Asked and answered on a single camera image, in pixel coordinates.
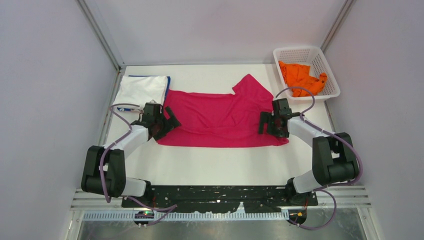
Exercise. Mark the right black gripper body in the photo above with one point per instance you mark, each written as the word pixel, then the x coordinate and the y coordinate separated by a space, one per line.
pixel 276 131

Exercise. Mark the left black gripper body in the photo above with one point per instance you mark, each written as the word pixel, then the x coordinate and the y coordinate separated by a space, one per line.
pixel 159 121

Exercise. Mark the pink t shirt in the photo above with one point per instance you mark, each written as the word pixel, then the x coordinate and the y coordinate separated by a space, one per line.
pixel 221 120

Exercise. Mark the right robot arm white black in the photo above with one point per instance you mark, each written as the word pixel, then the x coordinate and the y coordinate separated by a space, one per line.
pixel 333 161

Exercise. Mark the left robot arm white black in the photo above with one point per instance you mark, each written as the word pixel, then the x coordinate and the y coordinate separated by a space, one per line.
pixel 104 170

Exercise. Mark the folded white t shirt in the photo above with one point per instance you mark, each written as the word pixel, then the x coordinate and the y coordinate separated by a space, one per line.
pixel 140 89

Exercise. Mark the orange t shirt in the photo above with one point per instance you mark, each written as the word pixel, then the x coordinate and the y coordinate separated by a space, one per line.
pixel 301 83

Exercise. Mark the white plastic basket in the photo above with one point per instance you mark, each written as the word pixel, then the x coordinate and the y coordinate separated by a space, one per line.
pixel 310 56

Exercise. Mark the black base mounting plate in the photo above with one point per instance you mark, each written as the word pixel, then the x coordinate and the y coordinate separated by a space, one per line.
pixel 220 199

